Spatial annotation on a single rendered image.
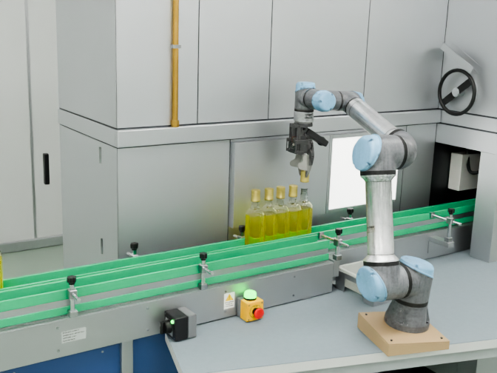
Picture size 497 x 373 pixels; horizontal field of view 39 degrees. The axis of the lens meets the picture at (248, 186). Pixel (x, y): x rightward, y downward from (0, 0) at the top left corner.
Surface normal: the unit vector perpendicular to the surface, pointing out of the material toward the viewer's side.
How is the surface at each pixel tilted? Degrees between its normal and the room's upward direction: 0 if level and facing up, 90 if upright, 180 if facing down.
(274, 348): 0
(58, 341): 90
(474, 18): 90
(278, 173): 90
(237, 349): 0
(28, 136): 90
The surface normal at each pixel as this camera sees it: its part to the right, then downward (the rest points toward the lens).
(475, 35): -0.83, 0.11
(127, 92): 0.55, 0.22
